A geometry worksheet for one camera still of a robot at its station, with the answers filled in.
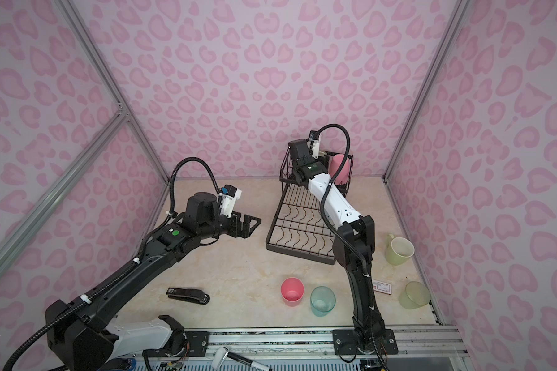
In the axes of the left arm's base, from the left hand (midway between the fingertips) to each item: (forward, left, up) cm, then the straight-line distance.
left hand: (252, 217), depth 74 cm
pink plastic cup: (+21, -29, +3) cm, 36 cm away
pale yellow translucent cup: (-17, -57, -25) cm, 64 cm away
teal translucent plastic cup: (-19, -23, -23) cm, 38 cm away
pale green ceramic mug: (-3, -52, -18) cm, 55 cm away
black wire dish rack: (+12, -17, -24) cm, 32 cm away
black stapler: (-17, +24, -23) cm, 37 cm away
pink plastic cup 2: (-16, -13, -23) cm, 31 cm away
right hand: (+29, -24, +1) cm, 38 cm away
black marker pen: (-34, +8, -21) cm, 41 cm away
